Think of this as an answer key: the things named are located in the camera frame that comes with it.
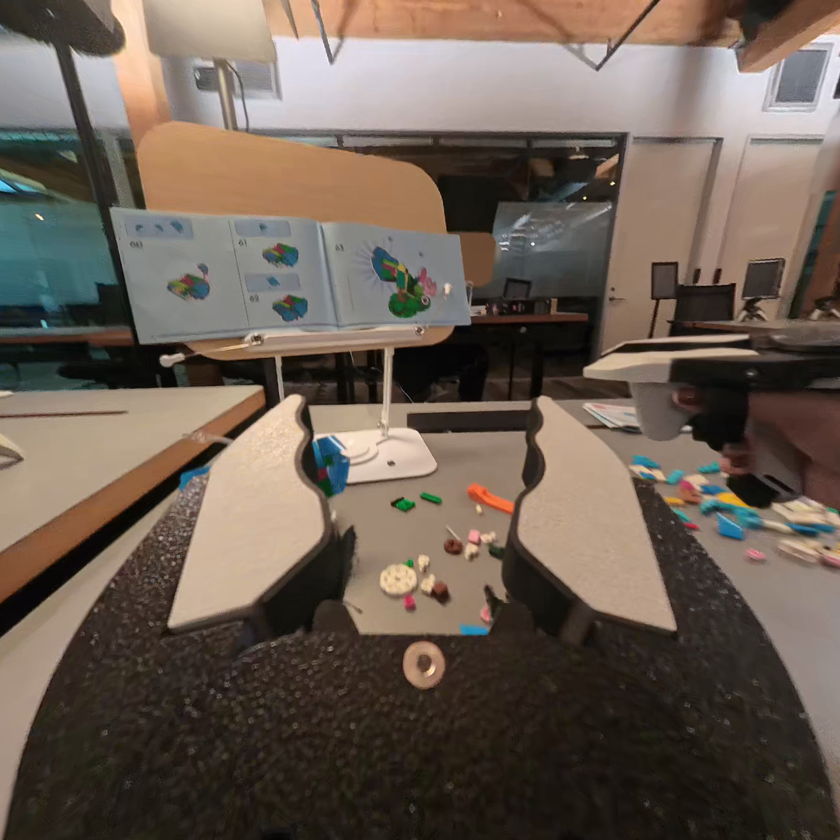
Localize orange brick separator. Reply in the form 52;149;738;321
467;483;516;515

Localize printed paper leaflets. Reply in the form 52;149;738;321
583;402;641;434

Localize book stand with wooden board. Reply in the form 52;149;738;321
134;121;497;487

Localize glass partition black frame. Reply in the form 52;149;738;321
252;131;630;401

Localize black desk cable cover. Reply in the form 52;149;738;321
407;410;531;434

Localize grey desk with wooden edge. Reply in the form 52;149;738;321
0;384;266;605

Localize black office chair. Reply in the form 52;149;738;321
669;282;737;337

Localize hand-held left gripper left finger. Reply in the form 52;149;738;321
166;394;358;641

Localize small loose lego pieces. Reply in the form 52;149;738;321
402;504;509;637

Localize wall air vent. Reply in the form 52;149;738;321
764;42;834;112
193;59;283;99

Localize white door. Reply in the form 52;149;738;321
600;134;724;358
725;134;824;316

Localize wooden background desk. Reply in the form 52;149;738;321
469;311;589;398

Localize white shade floor lamp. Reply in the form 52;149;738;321
141;0;278;132

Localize black floor lamp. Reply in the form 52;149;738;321
0;0;142;388

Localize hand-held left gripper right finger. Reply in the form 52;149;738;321
500;394;678;649

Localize person's right hand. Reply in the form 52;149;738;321
675;387;840;508

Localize pile of colourful lego bricks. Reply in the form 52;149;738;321
629;453;840;568

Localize open lego instruction booklet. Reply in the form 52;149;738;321
108;206;473;345

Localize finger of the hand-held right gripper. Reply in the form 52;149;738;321
605;333;757;362
583;356;675;384

